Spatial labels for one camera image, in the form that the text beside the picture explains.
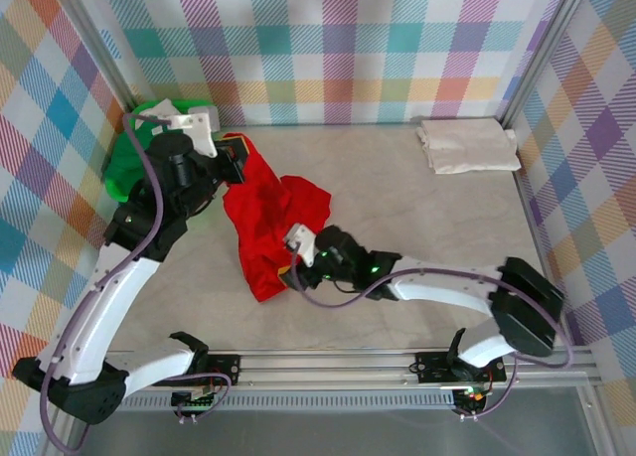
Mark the aluminium side rail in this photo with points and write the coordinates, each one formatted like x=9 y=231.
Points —
x=534 y=227

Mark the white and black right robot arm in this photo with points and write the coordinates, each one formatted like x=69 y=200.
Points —
x=437 y=287

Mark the grey sheet panel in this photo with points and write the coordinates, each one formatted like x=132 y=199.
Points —
x=323 y=433

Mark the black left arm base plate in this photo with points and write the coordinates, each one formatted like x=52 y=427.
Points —
x=226 y=369

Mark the aluminium frame post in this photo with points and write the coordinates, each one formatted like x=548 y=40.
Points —
x=541 y=53
x=94 y=41

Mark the aluminium frame leg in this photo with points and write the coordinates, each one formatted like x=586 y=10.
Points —
x=593 y=416
x=62 y=436

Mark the crumpled white t-shirt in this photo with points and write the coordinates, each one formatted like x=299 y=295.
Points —
x=159 y=109

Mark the green plastic bin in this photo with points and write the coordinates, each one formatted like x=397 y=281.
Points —
x=115 y=190

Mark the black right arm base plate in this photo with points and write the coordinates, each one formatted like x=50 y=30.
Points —
x=432 y=369

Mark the folded white t-shirt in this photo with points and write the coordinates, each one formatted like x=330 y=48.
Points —
x=467 y=145

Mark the green t-shirt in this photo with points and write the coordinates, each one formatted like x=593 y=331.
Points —
x=124 y=153

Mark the red t-shirt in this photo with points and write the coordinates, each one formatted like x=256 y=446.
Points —
x=258 y=212

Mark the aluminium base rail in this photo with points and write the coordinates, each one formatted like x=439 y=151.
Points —
x=323 y=364

